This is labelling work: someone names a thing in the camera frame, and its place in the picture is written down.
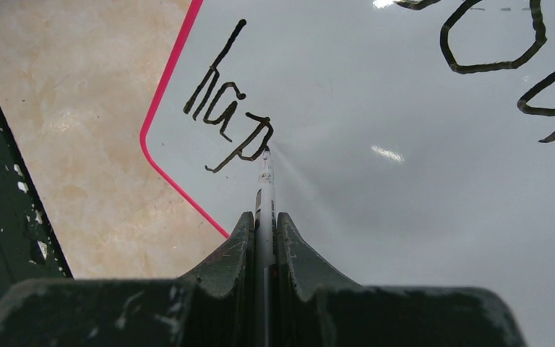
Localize white whiteboard marker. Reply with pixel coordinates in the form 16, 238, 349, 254
254, 147, 276, 346

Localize pink framed whiteboard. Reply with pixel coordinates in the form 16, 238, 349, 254
140, 1, 555, 346

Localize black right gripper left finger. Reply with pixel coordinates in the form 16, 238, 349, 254
0, 212, 254, 346

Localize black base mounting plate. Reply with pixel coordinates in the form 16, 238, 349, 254
0, 43, 74, 336

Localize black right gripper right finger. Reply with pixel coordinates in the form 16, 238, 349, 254
276, 213, 526, 346

